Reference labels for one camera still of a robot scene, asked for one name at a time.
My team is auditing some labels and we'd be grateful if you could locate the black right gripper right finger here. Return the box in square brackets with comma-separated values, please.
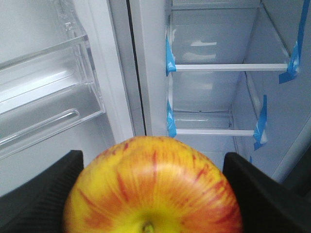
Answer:
[223, 152, 311, 233]

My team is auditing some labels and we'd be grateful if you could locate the glass fridge shelf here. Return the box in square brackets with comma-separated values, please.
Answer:
[169, 72, 262, 137]
[170, 5, 289, 72]

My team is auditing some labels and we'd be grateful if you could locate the blue tape strip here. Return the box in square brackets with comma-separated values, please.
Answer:
[166, 34, 177, 77]
[167, 101, 177, 137]
[253, 95, 268, 150]
[278, 0, 310, 84]

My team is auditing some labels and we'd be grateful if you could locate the open fridge door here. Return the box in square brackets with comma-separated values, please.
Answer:
[0, 0, 145, 195]

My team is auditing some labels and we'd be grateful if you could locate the clear upper door bin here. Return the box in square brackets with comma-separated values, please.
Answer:
[0, 0, 104, 159]

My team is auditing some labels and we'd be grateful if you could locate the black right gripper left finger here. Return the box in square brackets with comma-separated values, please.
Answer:
[0, 150, 84, 233]

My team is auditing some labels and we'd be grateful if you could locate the red yellow apple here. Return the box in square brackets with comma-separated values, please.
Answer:
[62, 136, 243, 233]

